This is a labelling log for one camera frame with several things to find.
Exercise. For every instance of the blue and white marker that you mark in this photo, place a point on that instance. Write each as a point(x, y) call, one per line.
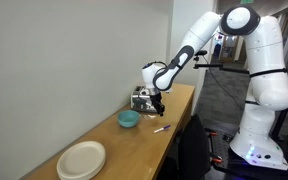
point(162, 128)

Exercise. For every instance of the clear plastic wrapper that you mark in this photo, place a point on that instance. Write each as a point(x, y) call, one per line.
point(149, 116)

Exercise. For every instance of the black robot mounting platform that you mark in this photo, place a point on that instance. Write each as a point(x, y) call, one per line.
point(224, 143)

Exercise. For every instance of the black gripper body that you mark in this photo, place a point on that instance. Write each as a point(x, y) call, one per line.
point(155, 98)

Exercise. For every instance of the silver toaster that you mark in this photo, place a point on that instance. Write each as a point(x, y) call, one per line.
point(140, 100)

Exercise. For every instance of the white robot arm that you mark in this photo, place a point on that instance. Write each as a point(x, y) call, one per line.
point(267, 83)

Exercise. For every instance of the orange clamp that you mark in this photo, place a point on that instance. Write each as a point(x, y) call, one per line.
point(213, 134)
point(216, 160)

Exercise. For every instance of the teal bowl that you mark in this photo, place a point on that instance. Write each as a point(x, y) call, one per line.
point(128, 120)

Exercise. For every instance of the black office chair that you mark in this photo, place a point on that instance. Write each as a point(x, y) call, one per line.
point(194, 146)

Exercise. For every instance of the white round plate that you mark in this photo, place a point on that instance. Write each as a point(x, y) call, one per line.
point(81, 160)

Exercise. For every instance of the green exit sign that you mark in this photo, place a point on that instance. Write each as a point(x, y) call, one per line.
point(246, 1)

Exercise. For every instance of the black camera boom stand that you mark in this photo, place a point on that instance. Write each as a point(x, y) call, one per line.
point(217, 66)

